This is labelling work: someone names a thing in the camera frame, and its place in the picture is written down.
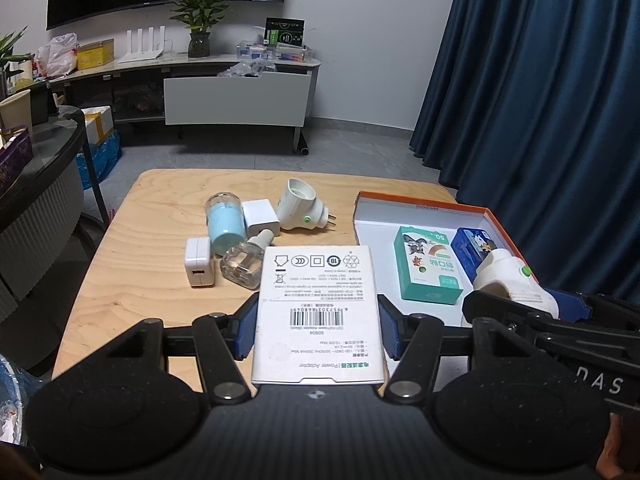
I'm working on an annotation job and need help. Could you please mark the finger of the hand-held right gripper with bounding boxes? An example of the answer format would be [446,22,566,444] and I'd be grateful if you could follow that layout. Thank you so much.
[542,287,640,331]
[462,291,556,343]

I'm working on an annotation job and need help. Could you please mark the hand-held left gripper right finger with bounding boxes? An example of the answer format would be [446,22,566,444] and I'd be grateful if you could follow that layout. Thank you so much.
[376,294,523,406]

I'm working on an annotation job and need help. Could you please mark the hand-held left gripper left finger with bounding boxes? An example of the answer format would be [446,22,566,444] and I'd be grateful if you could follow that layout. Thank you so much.
[112,294,261,408]

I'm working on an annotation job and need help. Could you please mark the white plug-in heater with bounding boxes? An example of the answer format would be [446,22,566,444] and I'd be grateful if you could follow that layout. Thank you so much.
[472,249,560,321]
[276,178,337,232]

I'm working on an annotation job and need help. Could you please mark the white power adapter box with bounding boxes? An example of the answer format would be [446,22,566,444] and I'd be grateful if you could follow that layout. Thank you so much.
[251,246,388,387]

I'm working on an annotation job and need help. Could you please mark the orange-edged cardboard box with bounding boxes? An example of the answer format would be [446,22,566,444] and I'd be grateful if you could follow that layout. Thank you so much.
[352,191,543,331]

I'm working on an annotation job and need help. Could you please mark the light blue toothpick holder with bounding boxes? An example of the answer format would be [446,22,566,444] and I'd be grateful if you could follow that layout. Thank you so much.
[205,192,247,257]

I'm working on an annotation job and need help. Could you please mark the person's right hand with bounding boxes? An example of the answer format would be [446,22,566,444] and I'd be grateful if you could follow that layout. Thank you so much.
[595,412,640,480]

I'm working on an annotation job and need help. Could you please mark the blue cartoon tin box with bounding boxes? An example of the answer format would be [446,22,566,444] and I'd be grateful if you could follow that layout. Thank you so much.
[450,227,498,283]

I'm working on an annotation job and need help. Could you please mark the clear glass liquid bottle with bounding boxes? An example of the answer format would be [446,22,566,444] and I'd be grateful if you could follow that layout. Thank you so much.
[220,229,275,291]

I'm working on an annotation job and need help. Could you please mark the green bandage box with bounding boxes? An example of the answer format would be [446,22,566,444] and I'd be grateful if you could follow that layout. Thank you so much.
[393,226,465,306]

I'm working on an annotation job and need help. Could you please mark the white charger cube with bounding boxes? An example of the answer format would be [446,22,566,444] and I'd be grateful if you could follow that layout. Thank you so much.
[242,199,280,236]
[184,237,216,289]

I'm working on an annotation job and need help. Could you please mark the dark blue curtain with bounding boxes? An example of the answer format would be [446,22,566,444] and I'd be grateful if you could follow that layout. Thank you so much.
[410,0,640,306]

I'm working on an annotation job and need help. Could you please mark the white television cabinet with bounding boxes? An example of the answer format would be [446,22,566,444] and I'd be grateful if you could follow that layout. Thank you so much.
[47,52,322,154]

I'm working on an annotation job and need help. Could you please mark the dark round side table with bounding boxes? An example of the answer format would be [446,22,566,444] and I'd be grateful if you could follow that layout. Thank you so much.
[0,105,109,376]

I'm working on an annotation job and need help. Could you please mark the clear blue plastic bag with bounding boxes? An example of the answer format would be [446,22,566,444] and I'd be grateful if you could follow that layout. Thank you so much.
[0,354,32,447]

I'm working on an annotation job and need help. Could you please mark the white yellow cardboard box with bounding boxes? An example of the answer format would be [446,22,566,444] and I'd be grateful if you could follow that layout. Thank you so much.
[80,105,115,149]

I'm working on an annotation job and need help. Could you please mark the clear crumpled plastic bag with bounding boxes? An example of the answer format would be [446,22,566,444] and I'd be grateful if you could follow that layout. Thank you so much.
[217,60,277,80]

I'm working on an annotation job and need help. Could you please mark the clear plastic storage boxes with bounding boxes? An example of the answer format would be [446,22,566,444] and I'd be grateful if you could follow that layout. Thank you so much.
[235,40,313,64]

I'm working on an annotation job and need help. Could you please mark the purple patterned box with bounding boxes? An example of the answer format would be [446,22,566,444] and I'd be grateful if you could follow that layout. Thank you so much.
[0,125,34,197]

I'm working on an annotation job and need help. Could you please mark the dark glass vase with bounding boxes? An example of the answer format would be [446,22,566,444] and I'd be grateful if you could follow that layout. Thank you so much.
[188,32,211,59]

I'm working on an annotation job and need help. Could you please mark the white antenna router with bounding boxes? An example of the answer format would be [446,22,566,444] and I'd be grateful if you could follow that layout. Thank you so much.
[118,27,166,64]

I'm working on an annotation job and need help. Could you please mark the black green box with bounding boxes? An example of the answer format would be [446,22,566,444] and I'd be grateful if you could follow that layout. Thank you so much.
[264,17,306,49]

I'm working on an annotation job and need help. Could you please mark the green houseplant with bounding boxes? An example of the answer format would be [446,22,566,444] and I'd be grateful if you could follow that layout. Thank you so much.
[0,27,34,101]
[172,0,246,36]

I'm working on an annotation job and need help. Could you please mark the red white plastic bag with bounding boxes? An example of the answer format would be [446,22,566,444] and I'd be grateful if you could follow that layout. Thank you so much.
[33,33,80,79]

